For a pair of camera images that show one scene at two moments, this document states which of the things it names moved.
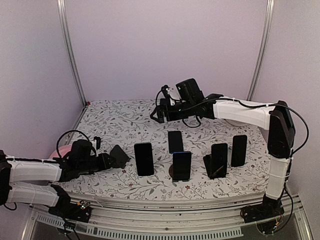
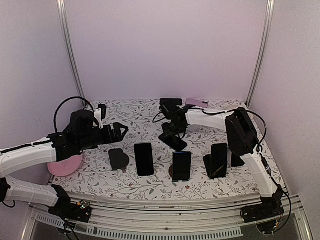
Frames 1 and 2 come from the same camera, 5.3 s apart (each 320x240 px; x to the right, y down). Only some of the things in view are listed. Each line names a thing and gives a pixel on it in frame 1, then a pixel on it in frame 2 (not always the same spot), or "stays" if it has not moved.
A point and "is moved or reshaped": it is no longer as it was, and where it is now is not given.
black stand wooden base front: (171, 173) stays
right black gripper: (170, 117) → (168, 133)
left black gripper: (105, 162) → (118, 137)
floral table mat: (213, 156) stays
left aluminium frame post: (64, 24) stays
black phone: (181, 165) stays
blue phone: (175, 141) is moved or reshaped
